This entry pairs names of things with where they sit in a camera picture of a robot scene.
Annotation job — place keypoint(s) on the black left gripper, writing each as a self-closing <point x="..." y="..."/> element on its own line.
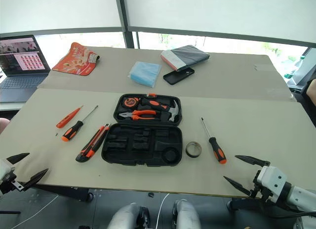
<point x="10" y="184"/>

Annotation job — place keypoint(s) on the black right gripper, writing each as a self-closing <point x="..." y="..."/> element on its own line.
<point x="263" y="193"/>

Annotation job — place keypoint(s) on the black tape roll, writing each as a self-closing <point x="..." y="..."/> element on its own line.
<point x="187" y="151"/>

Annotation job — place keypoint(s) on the orange test pen screwdriver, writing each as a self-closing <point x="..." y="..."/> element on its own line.
<point x="66" y="120"/>

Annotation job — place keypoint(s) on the orange black utility knife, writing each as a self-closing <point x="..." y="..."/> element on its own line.
<point x="92" y="145"/>

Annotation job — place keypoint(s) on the black tool case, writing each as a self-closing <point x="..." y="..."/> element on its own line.
<point x="143" y="150"/>

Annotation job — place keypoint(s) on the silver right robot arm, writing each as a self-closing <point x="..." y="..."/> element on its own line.
<point x="300" y="195"/>

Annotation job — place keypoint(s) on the black table leg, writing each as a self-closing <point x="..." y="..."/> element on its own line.
<point x="244" y="204"/>
<point x="66" y="192"/>

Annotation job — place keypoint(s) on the seated person bare skin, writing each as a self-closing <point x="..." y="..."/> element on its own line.
<point x="3" y="125"/>

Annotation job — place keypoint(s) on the silver rounded robot leg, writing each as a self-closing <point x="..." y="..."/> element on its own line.
<point x="126" y="217"/>
<point x="186" y="215"/>

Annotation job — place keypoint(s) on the dark laptop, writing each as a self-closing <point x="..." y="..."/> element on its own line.
<point x="22" y="83"/>

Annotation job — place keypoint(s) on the small black floor object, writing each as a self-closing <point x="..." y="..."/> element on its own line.
<point x="151" y="195"/>

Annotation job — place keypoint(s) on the person in dark clothes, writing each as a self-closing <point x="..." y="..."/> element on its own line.
<point x="311" y="90"/>

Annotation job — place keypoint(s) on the orange printed mouse pad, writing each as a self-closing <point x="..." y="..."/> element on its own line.
<point x="74" y="61"/>

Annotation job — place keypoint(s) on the clear plastic bottle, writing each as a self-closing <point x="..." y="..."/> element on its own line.
<point x="295" y="66"/>

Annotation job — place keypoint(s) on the black phone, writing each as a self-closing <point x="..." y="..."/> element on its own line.
<point x="177" y="76"/>

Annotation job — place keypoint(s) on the orange black tape measure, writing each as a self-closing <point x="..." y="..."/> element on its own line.
<point x="130" y="102"/>

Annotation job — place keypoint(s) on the folded grey cloth bag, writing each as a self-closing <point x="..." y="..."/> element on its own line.
<point x="187" y="55"/>

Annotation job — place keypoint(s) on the blue face mask pack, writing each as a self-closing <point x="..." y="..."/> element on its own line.
<point x="144" y="73"/>

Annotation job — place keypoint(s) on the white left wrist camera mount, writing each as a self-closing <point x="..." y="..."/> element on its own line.
<point x="5" y="169"/>

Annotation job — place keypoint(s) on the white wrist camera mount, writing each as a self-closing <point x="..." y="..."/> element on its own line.
<point x="271" y="178"/>
<point x="5" y="169"/>

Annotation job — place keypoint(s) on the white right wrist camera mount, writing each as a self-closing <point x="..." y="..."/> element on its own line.
<point x="271" y="178"/>

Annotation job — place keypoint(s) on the grey window frame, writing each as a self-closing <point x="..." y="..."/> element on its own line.
<point x="124" y="16"/>

